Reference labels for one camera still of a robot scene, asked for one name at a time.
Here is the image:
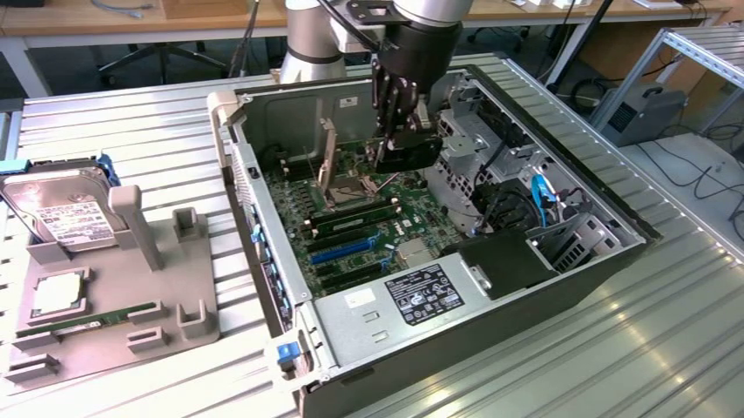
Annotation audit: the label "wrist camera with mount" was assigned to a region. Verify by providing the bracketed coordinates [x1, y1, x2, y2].
[329, 0, 412, 54]

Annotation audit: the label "silver CPU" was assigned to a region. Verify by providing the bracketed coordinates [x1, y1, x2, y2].
[31, 273, 87, 318]

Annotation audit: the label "green RAM stick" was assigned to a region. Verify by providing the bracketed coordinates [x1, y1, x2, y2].
[15, 301, 163, 341]

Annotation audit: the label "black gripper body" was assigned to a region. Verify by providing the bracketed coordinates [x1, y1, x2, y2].
[370, 21, 465, 95]

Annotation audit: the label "white boxes on desk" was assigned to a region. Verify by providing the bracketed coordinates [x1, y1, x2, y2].
[509, 0, 585, 10]

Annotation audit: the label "blue expansion slot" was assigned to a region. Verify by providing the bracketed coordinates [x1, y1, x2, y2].
[310, 240, 381, 266]

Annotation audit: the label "silver power supply unit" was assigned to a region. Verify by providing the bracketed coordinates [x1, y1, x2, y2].
[301, 253, 494, 371]

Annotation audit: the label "black office chair base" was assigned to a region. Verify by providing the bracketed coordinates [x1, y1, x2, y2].
[464, 24, 532, 45]
[95, 41, 229, 87]

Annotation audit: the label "grey parts rack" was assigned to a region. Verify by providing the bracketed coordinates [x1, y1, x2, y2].
[3, 185, 226, 397]

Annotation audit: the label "black expansion slot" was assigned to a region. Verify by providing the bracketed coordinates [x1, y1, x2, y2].
[318, 268, 392, 292]
[317, 260, 385, 282]
[305, 232, 374, 254]

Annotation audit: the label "silver chipset heatsink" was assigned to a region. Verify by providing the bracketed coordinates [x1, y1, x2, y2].
[397, 240, 436, 267]

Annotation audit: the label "brown cardboard box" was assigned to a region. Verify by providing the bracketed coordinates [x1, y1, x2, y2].
[159, 0, 249, 20]

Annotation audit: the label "black slanted pole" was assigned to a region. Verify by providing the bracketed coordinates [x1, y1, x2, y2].
[544, 0, 616, 88]

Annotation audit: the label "blue wire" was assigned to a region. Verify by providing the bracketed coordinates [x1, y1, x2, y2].
[528, 172, 560, 231]

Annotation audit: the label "grey box with handle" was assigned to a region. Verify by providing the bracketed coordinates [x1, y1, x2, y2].
[591, 84, 692, 148]

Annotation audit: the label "wooden desk white frame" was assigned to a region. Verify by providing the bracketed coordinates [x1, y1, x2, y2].
[0, 0, 291, 99]
[464, 0, 731, 86]

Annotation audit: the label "aluminium profile frame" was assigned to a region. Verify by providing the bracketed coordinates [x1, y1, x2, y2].
[589, 24, 744, 134]

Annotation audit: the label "installed RAM stick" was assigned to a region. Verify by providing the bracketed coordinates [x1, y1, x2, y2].
[311, 206, 400, 237]

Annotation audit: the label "silver hard disk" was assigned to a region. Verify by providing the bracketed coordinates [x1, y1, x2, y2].
[0, 166, 132, 256]

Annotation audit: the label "green motherboard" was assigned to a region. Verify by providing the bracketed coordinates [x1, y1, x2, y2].
[265, 145, 466, 301]

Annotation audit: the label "thin metal locking lever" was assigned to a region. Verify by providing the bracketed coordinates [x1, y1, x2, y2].
[301, 145, 321, 189]

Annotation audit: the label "CPU socket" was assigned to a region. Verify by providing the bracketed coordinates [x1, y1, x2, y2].
[317, 172, 381, 211]

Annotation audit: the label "blue disk caddy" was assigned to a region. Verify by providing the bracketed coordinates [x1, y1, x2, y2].
[0, 150, 122, 189]

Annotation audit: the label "light blue network cable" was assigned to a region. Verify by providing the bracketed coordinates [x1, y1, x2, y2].
[91, 0, 157, 19]

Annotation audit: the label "black hanging cable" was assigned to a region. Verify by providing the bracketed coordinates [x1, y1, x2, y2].
[230, 0, 261, 78]

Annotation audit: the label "open black PC case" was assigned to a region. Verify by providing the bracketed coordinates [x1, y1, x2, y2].
[207, 64, 664, 418]

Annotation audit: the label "black plastic shroud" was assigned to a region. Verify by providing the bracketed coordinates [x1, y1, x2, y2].
[440, 228, 563, 301]

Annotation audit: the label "graphics card with black fan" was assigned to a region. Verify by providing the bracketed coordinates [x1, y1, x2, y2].
[317, 117, 444, 198]

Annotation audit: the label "silver metal disk bay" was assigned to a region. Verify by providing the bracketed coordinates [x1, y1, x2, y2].
[426, 106, 528, 239]

